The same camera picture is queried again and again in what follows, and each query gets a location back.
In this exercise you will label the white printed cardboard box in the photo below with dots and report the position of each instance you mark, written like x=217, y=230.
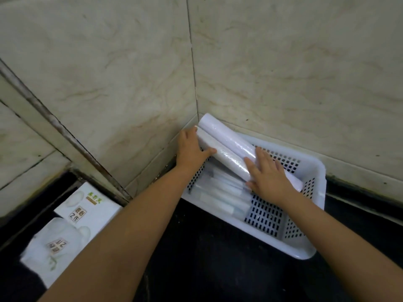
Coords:
x=94, y=210
x=53, y=248

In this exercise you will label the white perforated plastic basket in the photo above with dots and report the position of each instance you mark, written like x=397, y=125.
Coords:
x=302, y=216

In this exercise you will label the person's right hand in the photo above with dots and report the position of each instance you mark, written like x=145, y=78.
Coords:
x=272, y=182

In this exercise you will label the person's right thumb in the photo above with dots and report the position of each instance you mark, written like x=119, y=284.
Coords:
x=252, y=186

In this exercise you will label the person's left forearm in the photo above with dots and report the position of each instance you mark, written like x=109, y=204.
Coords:
x=132, y=235

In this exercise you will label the person's left thumb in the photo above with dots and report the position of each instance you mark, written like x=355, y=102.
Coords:
x=208, y=152

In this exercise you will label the large white film roll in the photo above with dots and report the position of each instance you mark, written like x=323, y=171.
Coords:
x=228, y=160
x=226, y=135

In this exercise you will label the worn metal frame strip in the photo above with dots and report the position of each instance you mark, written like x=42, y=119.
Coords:
x=63, y=132

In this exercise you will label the person's right forearm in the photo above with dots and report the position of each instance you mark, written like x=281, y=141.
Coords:
x=340, y=245

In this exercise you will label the person's right middle finger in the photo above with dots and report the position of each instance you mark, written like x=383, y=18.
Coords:
x=263, y=158

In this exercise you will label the person's left hand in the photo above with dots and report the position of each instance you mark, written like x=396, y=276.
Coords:
x=189, y=150

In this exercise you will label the pile of thin wrapped rolls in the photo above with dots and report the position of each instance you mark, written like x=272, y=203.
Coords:
x=220, y=194

